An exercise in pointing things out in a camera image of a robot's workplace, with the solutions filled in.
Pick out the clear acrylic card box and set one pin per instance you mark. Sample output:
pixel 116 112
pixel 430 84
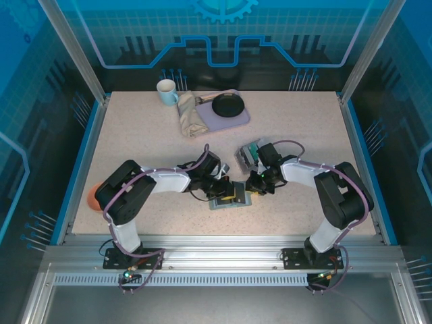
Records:
pixel 241 160

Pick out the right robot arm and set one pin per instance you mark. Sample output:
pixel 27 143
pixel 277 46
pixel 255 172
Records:
pixel 344 199

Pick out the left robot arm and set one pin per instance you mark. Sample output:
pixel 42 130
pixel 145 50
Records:
pixel 125 195

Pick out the teal card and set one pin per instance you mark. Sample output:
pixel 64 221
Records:
pixel 252 150

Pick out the lavender tray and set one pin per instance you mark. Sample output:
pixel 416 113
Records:
pixel 233 121

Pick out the beige cloth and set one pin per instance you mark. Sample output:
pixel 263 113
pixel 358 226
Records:
pixel 189 118

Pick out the black round pan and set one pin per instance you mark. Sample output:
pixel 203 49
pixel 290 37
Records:
pixel 227 105

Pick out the light blue mug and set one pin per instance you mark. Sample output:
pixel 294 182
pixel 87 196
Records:
pixel 167 96

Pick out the small connector board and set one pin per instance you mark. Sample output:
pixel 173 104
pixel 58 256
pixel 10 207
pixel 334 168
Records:
pixel 129 276
pixel 324 276

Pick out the grey metal shelf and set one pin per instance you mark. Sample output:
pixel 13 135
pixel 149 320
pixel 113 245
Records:
pixel 219 307

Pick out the orange round object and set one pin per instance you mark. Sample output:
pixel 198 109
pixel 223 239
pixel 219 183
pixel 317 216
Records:
pixel 92 199

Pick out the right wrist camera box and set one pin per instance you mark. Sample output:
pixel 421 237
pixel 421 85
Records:
pixel 260 163

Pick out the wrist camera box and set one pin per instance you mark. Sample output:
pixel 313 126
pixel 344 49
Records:
pixel 260 163
pixel 225 169

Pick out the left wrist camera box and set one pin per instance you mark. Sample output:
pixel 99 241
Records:
pixel 225 169

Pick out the aluminium mounting rail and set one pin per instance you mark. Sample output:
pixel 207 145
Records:
pixel 219 253

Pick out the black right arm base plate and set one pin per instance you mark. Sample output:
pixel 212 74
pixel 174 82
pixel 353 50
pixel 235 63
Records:
pixel 293 260

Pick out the aluminium side rail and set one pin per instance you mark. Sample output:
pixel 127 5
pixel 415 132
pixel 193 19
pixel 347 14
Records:
pixel 88 158
pixel 360 158

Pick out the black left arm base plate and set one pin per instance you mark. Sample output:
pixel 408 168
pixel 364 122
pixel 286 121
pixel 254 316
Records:
pixel 114 261

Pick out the aluminium frame post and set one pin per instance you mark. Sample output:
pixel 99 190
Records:
pixel 77 57
pixel 368 50

